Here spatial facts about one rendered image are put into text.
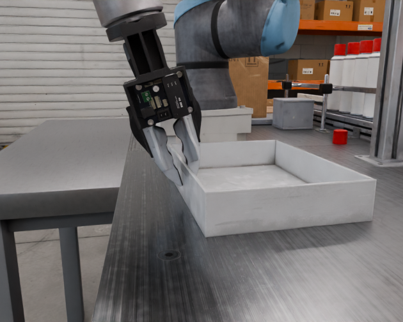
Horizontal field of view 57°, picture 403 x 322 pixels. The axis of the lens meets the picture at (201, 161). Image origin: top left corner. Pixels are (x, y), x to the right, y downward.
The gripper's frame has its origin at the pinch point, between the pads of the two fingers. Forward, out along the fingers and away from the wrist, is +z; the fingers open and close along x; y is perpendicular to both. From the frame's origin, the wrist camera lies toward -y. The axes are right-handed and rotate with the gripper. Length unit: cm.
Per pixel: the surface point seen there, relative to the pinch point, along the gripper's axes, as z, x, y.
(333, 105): 13, 53, -61
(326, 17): -8, 238, -405
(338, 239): 7.2, 12.6, 16.1
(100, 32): -69, -30, -449
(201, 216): 1.8, 0.0, 11.5
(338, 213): 6.6, 14.8, 12.4
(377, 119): 7.1, 39.0, -15.8
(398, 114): 6.8, 42.0, -13.9
